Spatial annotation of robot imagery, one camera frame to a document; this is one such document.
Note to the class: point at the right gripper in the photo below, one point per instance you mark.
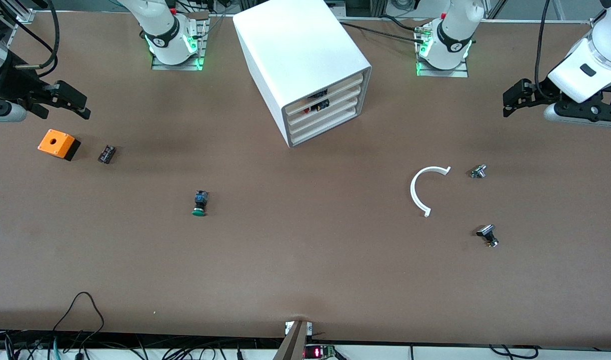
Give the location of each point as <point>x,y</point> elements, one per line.
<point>14,83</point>

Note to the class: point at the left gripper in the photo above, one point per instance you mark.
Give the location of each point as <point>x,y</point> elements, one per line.
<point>542,92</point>

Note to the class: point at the green push button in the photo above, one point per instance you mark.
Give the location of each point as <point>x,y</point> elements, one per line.
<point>199,202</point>

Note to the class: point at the white plastic drawer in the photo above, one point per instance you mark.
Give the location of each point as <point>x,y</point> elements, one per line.
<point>340,122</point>
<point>340,102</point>
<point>340,90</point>
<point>340,112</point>

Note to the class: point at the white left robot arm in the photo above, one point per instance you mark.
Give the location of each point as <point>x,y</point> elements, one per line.
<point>455,25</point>

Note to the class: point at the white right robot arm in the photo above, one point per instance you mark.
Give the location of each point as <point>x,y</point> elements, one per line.
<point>160,20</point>

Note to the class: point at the orange button box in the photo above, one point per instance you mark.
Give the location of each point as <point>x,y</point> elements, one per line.
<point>55,141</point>

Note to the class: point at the white drawer cabinet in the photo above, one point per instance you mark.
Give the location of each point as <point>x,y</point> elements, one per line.
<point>295,50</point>

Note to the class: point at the small black terminal block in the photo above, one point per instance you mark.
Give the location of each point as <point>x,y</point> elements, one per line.
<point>107,154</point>

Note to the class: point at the white curved plastic arc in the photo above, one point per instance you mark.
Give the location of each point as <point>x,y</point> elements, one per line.
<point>412,192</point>

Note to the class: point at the black red electrical component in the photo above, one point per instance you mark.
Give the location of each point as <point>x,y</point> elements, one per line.
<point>320,105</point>
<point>319,93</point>

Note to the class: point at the black red display device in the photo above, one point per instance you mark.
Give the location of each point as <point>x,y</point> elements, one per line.
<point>318,352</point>

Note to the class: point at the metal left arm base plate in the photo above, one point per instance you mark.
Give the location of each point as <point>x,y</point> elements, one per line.
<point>443,73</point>

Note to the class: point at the aluminium frame profile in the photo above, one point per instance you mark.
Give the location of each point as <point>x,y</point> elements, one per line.
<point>608,10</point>
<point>23,14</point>

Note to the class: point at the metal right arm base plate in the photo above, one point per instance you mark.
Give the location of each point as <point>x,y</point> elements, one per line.
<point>178,66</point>

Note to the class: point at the black silver key switch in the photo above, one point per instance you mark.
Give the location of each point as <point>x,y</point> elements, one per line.
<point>487,234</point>

